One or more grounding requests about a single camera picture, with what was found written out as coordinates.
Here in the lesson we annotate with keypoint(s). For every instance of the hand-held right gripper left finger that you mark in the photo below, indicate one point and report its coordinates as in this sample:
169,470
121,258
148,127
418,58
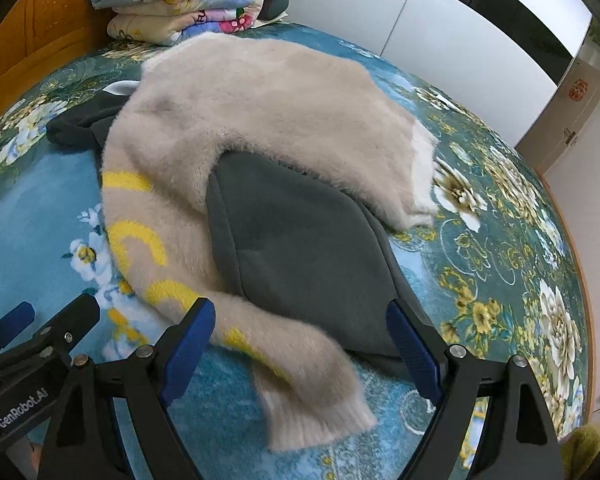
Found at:
187,350

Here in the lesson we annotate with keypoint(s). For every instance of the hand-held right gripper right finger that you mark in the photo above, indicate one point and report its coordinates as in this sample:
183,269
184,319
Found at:
412,350

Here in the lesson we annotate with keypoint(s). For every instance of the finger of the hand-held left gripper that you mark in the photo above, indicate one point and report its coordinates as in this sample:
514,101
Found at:
72,321
11,321

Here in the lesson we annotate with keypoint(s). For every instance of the beige fuzzy sweater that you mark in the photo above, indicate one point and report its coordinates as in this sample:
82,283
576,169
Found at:
280,100

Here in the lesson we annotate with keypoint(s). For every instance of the teal floral bed blanket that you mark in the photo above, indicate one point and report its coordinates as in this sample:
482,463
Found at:
480,260

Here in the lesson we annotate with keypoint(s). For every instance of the dark grey garment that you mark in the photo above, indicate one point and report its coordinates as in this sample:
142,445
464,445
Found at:
290,240

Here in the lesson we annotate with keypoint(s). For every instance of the olive green knit garment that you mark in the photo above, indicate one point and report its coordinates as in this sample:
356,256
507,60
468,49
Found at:
584,447

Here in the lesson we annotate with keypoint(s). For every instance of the cream door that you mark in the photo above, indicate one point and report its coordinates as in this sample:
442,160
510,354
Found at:
567,125

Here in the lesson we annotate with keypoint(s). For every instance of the red door decoration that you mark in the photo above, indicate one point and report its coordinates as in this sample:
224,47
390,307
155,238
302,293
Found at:
578,88

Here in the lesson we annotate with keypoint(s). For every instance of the cream floral folded quilt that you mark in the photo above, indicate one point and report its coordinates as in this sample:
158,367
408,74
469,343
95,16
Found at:
180,27

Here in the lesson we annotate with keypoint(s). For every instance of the white wardrobe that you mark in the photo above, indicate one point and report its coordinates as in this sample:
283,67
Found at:
455,35

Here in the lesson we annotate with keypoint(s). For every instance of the dark grey pillow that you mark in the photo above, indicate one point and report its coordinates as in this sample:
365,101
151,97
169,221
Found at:
276,6

